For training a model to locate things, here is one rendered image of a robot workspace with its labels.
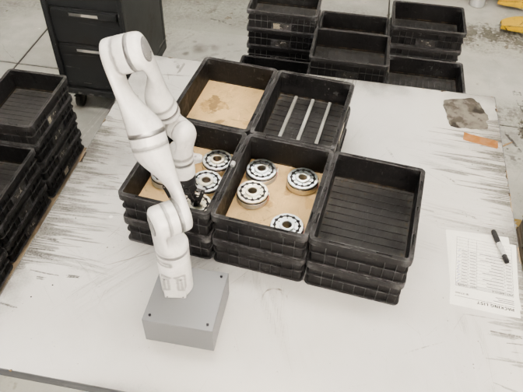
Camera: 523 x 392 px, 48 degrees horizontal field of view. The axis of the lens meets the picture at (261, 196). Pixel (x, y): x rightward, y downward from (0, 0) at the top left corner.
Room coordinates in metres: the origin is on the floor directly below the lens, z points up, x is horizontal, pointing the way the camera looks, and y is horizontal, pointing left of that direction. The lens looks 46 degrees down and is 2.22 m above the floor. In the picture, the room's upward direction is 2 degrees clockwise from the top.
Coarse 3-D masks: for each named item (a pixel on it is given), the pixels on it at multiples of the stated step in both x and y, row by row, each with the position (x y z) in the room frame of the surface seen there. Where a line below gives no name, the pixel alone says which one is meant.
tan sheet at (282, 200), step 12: (276, 168) 1.48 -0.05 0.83; (288, 168) 1.48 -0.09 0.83; (276, 180) 1.42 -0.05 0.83; (276, 192) 1.36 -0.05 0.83; (288, 192) 1.36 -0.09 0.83; (276, 204) 1.31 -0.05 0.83; (288, 204) 1.31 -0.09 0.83; (300, 204) 1.31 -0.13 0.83; (312, 204) 1.31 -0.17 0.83; (240, 216) 1.25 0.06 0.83; (252, 216) 1.25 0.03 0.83; (264, 216) 1.25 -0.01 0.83; (300, 216) 1.26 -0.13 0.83
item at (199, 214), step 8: (216, 128) 1.56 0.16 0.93; (224, 128) 1.56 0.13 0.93; (240, 144) 1.48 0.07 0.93; (232, 160) 1.40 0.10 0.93; (136, 168) 1.35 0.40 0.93; (128, 176) 1.31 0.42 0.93; (224, 176) 1.33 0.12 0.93; (120, 192) 1.24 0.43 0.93; (128, 200) 1.23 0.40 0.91; (136, 200) 1.22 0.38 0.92; (144, 200) 1.21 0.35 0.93; (152, 200) 1.21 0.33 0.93; (192, 208) 1.18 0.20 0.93; (208, 208) 1.19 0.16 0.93; (192, 216) 1.17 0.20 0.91; (200, 216) 1.17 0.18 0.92; (208, 216) 1.17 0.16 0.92
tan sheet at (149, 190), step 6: (198, 150) 1.56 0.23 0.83; (204, 150) 1.56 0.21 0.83; (210, 150) 1.56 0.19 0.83; (198, 168) 1.47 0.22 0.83; (150, 180) 1.40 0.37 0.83; (144, 186) 1.37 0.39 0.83; (150, 186) 1.37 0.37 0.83; (144, 192) 1.34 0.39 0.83; (150, 192) 1.34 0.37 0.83; (156, 192) 1.34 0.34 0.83; (162, 192) 1.34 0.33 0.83; (156, 198) 1.32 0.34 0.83; (162, 198) 1.32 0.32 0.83; (168, 198) 1.32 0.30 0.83; (210, 198) 1.32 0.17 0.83
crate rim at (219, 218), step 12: (288, 144) 1.49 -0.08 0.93; (300, 144) 1.49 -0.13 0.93; (240, 156) 1.42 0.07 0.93; (228, 180) 1.31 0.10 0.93; (324, 180) 1.32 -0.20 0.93; (216, 204) 1.21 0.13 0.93; (216, 216) 1.16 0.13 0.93; (228, 216) 1.16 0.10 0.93; (312, 216) 1.17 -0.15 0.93; (240, 228) 1.13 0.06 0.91; (252, 228) 1.12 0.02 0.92; (264, 228) 1.12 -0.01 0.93; (276, 228) 1.12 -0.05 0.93; (300, 240) 1.09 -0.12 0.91
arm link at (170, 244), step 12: (168, 204) 1.01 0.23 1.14; (156, 216) 0.97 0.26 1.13; (168, 216) 0.97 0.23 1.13; (156, 228) 0.95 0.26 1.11; (168, 228) 0.95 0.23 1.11; (180, 228) 0.97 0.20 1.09; (156, 240) 0.95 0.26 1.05; (168, 240) 0.98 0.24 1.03; (180, 240) 0.99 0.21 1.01; (156, 252) 0.97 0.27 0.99; (168, 252) 0.95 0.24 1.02; (180, 252) 0.96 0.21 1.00
